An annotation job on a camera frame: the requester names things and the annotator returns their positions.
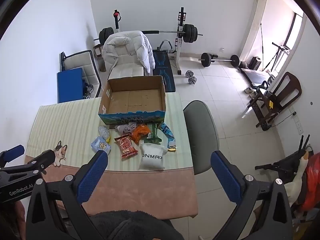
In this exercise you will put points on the short barbell black plates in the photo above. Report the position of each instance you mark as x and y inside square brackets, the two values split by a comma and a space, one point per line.
[206, 59]

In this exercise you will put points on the printed cardboard box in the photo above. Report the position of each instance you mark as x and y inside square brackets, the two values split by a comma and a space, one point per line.
[135, 100]

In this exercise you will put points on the cream upholstered chair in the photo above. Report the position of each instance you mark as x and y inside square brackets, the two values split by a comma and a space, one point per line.
[127, 71]

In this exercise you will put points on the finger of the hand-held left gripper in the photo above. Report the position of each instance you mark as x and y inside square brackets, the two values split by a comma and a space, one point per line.
[43, 158]
[13, 153]

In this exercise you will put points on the window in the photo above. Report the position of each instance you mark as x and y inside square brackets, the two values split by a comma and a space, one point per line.
[295, 30]

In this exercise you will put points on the white sneaker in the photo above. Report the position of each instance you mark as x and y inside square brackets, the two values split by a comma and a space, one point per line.
[253, 94]
[248, 90]

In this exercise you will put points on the white down jacket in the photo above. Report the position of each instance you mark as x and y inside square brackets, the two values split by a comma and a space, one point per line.
[145, 52]

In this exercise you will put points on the dark brown wooden chair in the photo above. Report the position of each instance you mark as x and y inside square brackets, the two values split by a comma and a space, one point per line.
[290, 87]

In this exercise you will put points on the white goose plush toy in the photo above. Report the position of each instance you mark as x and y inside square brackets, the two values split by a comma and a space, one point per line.
[295, 187]

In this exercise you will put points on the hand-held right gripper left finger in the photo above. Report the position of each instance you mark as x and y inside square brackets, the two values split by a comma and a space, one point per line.
[92, 178]

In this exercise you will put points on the grey green chair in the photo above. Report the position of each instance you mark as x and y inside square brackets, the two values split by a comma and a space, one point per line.
[200, 130]

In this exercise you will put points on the white chair black frame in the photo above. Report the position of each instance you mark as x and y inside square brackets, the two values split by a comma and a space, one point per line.
[80, 61]

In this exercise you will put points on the chrome dumbbell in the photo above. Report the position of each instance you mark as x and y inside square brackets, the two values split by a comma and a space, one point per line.
[189, 74]
[192, 81]

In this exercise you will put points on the white bench press rack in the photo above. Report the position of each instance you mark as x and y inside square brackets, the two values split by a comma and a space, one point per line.
[182, 15]

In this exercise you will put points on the blue cartoon tissue packet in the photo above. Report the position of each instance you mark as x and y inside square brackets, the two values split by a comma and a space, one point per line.
[100, 146]

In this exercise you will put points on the brown wooden stool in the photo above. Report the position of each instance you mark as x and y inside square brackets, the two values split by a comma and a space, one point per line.
[100, 52]

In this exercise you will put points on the brown medicine ball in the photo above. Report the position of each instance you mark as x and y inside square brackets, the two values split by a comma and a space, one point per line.
[243, 64]

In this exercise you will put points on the red bag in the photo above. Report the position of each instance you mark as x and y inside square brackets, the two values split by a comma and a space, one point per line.
[312, 180]

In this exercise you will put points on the red snack packet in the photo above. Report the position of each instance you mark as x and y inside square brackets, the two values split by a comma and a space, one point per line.
[126, 146]

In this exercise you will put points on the green packet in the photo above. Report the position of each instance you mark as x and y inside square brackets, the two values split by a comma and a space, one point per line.
[153, 137]

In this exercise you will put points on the clear plastic granule bag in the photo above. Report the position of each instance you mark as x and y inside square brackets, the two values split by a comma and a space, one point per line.
[103, 131]

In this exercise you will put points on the barbell with black plates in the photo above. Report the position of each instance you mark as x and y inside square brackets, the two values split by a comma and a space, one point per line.
[188, 32]

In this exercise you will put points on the person's left forearm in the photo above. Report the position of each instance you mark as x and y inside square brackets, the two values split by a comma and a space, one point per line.
[11, 222]

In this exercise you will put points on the orange snack packet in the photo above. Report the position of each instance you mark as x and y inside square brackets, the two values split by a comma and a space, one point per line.
[140, 133]

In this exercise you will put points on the small yellow object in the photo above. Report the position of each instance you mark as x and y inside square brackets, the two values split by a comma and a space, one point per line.
[271, 104]

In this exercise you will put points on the grey exercise stand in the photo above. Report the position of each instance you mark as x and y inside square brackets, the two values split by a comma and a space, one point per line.
[281, 48]

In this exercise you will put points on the person's dark fleece clothing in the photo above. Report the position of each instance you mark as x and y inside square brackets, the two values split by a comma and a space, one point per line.
[135, 226]

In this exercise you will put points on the light blue long packet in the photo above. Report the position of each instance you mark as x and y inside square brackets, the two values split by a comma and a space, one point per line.
[167, 132]

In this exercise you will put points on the grey sloped board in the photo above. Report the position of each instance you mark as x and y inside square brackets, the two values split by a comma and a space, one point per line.
[253, 76]

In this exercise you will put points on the black blue weight bench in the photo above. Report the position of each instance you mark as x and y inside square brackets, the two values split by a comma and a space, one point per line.
[162, 67]

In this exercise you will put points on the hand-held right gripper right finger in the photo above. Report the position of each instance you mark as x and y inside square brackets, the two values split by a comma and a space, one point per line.
[226, 178]

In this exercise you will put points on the black box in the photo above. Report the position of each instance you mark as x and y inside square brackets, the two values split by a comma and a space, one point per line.
[255, 63]

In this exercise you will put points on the chrome weight plates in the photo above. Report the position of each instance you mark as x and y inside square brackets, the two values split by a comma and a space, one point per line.
[88, 90]

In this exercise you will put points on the white soft pouch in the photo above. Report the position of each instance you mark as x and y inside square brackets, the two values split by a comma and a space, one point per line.
[152, 160]

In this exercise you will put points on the blue foam pad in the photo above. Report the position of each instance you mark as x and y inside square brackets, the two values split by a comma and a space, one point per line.
[70, 85]

